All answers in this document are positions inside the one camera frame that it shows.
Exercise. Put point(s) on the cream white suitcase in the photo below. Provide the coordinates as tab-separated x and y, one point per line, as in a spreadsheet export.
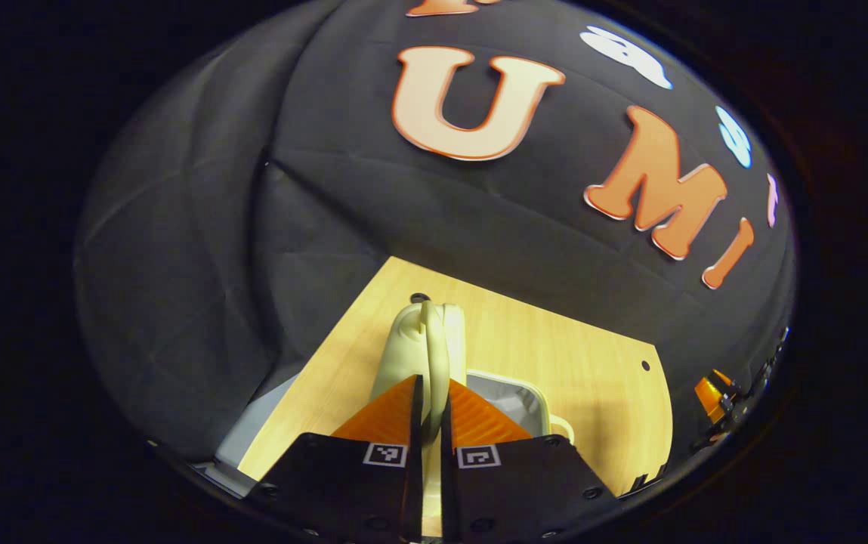
415	347

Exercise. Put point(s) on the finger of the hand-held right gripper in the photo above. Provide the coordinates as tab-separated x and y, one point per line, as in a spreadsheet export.
709	397

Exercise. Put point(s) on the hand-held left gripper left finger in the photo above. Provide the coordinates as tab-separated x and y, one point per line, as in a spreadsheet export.
343	491

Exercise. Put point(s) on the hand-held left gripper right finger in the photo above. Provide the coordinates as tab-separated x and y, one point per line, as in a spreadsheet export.
524	491

